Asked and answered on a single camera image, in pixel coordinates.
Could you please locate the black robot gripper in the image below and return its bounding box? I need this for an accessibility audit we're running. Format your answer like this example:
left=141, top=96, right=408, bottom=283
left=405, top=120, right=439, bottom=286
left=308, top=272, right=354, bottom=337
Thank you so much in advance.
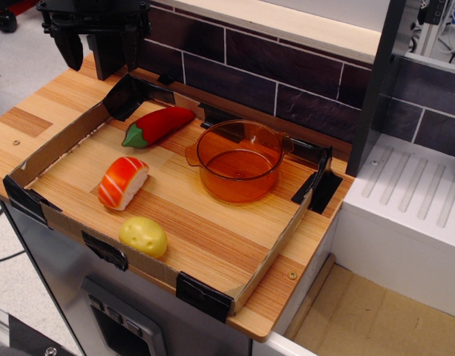
left=36, top=0, right=151, bottom=71

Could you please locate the salmon nigiri sushi toy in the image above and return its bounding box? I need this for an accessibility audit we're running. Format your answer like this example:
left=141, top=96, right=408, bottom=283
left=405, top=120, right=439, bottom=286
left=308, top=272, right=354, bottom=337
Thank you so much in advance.
left=98, top=156, right=149, bottom=211

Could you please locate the orange transparent plastic pot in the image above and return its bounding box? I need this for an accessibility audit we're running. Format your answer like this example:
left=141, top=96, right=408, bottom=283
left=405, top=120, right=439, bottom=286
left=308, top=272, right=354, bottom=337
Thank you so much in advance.
left=185, top=120, right=293, bottom=203

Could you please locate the cardboard fence with black tape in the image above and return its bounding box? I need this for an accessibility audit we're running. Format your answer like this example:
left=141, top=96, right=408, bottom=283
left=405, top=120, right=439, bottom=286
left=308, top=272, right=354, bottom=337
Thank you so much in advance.
left=3, top=75, right=352, bottom=336

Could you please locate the red chili pepper toy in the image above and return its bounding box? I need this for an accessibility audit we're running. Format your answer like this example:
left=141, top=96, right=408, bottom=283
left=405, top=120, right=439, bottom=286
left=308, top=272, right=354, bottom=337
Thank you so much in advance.
left=122, top=107, right=195, bottom=148

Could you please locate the yellow potato toy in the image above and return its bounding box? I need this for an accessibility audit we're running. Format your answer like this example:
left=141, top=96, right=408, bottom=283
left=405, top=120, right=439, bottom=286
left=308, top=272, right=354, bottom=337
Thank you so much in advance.
left=119, top=217, right=168, bottom=258

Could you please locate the grey toy oven front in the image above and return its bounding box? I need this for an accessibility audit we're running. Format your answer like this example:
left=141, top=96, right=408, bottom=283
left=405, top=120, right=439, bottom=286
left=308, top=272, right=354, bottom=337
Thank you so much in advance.
left=79, top=276, right=167, bottom=356

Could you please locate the white toy sink drainboard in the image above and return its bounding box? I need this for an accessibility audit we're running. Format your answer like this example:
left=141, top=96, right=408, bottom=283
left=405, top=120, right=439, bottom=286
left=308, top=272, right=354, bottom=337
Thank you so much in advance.
left=332, top=135, right=455, bottom=317

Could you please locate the dark grey left post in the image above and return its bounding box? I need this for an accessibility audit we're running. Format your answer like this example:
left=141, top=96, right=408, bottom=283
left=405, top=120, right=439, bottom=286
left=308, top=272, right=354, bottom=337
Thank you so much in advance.
left=87, top=34, right=125, bottom=81

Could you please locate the dark grey vertical post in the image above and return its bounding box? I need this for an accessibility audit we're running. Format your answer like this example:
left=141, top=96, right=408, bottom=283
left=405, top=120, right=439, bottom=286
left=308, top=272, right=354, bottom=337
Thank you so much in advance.
left=346, top=0, right=420, bottom=177

